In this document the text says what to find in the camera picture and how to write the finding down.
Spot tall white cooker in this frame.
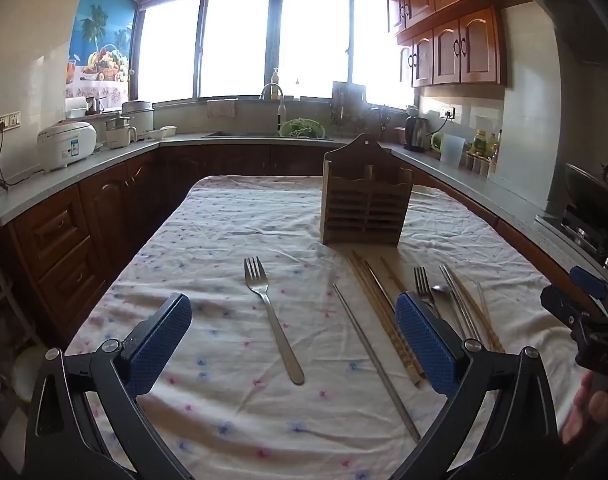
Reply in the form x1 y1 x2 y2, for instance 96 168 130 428
121 101 155 141

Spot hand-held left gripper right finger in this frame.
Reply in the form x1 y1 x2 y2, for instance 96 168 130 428
394 291 560 480

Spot wooden utensil holder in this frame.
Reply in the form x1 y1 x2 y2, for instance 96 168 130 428
320 133 413 248

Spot green colander with vegetables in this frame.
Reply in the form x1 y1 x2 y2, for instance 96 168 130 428
279 118 326 139

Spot small white electric pot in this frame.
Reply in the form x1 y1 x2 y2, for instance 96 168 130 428
105 115 138 150

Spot white rice cooker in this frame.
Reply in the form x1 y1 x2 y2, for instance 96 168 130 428
38 121 98 172

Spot small metal fork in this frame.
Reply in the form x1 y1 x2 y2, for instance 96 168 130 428
414 266 442 318

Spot white dotted tablecloth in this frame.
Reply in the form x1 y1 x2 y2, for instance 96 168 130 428
64 175 585 480

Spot white round stool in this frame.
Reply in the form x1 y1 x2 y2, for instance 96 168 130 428
11 345 47 402

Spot metal spoon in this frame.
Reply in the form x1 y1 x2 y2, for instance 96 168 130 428
431 284 457 323

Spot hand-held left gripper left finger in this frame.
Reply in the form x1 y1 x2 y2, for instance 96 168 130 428
24 292 192 480

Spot large metal fork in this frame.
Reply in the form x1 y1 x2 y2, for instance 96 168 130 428
244 256 305 386

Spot steel electric kettle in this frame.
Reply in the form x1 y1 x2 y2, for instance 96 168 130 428
403 116 429 153

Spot range hood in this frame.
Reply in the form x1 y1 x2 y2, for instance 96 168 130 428
514 0 608 66

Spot kitchen window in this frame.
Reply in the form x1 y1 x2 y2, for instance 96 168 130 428
136 0 419 111

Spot dark chopstick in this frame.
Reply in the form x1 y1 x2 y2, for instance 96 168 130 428
363 259 399 311

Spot wooden wall cabinets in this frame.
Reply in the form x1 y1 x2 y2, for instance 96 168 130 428
379 0 540 88

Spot wooden base cabinets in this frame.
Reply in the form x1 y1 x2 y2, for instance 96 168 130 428
4 142 600 346

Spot metal chopstick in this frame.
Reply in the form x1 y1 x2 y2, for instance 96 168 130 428
444 264 485 346
332 283 421 443
439 264 477 343

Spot pale chopstick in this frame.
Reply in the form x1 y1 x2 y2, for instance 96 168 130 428
476 280 491 322

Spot person's right hand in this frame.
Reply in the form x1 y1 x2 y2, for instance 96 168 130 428
561 371 608 446

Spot gas stove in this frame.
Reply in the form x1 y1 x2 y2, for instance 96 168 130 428
536 205 608 271

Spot black power cable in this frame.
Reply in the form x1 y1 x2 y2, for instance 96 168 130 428
0 130 40 187

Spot spice jar set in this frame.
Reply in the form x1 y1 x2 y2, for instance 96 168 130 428
464 152 496 178

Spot grey kitchen countertop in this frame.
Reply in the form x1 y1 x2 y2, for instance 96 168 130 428
0 132 608 281

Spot beach and fruit wall poster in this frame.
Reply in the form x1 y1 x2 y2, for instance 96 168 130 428
65 0 137 111

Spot translucent measuring jug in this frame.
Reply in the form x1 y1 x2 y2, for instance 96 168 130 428
440 134 466 167

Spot dark wok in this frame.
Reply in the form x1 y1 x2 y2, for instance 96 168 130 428
564 160 608 211

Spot chrome faucet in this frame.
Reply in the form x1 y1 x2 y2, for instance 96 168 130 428
260 83 286 136

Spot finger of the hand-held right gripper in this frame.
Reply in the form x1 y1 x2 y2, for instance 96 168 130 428
569 266 608 306
540 284 592 333

